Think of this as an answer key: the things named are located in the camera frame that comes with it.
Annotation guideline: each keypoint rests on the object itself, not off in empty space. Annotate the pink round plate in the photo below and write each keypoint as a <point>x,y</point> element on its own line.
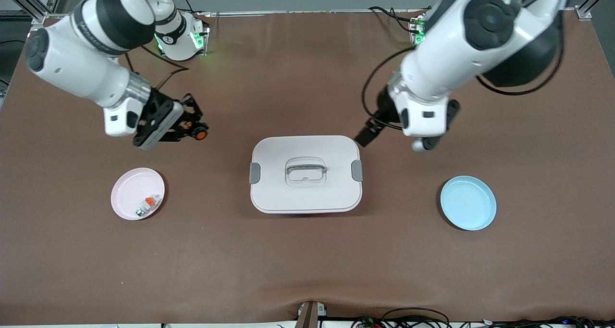
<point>129,191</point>

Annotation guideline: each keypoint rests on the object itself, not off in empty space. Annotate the white lidded plastic box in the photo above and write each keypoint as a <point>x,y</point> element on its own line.
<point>307,196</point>

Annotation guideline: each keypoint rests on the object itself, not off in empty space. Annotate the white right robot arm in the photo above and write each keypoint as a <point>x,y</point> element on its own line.
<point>81,64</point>

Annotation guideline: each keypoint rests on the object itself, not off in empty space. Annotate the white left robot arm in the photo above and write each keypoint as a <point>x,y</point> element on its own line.
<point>447,64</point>

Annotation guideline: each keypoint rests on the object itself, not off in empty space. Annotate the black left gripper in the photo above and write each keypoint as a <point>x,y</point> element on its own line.
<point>383,108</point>

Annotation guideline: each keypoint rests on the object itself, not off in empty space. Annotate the grey box latch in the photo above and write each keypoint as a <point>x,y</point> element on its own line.
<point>254,173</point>
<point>357,170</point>

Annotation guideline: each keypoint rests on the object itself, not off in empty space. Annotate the small orange and white connector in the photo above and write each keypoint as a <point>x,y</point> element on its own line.
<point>146,205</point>

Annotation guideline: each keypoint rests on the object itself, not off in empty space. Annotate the light blue round plate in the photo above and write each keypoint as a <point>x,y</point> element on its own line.
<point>468,203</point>

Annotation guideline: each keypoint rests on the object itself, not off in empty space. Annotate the aluminium frame profile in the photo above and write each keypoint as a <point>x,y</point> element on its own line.
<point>38,18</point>
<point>583,13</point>

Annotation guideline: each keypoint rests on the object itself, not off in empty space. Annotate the brown camera mount post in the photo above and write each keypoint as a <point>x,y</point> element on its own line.
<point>310,316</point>

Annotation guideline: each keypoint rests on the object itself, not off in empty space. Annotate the orange and black push-button switch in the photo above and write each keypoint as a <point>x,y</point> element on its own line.
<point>201,134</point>

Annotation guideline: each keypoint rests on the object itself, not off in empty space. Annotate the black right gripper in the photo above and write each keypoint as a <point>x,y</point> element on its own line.
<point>154,102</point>

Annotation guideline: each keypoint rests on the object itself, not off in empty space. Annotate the silver table edge rail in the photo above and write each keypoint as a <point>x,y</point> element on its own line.
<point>312,12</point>

